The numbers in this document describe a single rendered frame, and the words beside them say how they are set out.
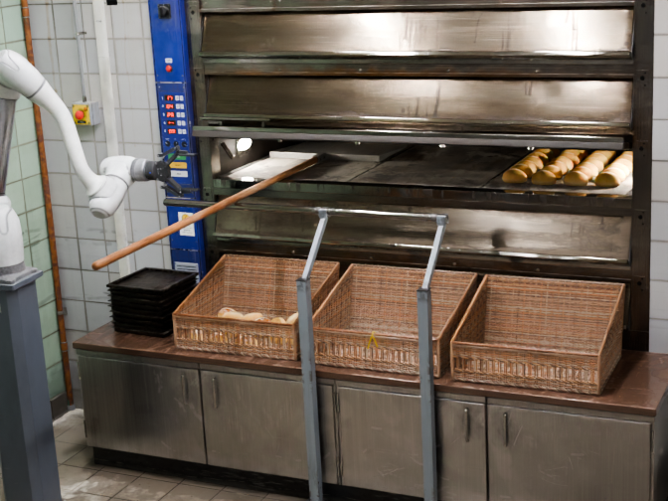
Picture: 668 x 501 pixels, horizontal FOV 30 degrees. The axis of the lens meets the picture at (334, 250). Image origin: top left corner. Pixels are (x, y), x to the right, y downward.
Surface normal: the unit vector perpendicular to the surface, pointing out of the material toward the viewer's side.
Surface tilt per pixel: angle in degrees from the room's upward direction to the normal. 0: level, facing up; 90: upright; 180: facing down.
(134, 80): 90
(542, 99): 68
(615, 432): 90
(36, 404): 90
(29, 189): 90
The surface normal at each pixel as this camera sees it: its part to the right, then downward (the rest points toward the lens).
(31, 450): 0.42, 0.22
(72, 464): -0.05, -0.96
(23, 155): 0.91, 0.07
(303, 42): -0.40, -0.08
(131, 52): -0.41, 0.26
